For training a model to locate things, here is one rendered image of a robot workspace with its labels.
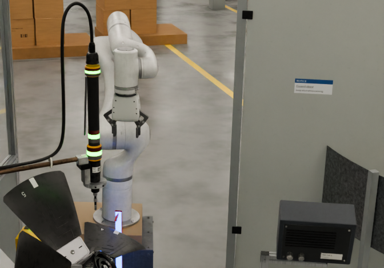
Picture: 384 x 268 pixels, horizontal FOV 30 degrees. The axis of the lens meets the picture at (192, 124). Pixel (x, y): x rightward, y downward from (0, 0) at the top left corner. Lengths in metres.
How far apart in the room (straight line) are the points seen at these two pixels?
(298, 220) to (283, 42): 1.53
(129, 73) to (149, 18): 7.90
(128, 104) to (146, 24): 7.87
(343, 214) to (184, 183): 3.32
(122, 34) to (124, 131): 0.38
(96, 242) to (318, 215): 0.76
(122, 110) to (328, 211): 0.81
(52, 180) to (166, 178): 3.62
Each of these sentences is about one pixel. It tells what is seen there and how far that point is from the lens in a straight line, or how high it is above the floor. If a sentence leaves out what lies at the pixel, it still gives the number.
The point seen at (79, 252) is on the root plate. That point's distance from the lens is 2.22.
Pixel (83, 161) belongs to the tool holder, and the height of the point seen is 1.53.
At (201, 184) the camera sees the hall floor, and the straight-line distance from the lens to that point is 5.73.
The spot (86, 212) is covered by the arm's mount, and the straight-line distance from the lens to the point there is 3.02.
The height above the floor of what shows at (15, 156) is 0.99.
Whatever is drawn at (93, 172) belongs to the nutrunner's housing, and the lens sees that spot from 2.14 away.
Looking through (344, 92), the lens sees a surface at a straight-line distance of 3.91.
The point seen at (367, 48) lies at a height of 1.50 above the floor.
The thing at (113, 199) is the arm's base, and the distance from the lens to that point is 2.88.
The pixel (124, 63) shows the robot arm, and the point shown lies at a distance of 2.52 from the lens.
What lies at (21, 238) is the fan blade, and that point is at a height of 1.42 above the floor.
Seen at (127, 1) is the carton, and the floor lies 0.62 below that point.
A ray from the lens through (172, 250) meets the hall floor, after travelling 4.78.
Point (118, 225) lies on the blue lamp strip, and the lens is 2.61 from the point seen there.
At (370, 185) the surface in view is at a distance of 3.67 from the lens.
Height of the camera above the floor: 2.33
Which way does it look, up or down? 19 degrees down
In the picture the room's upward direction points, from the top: 1 degrees clockwise
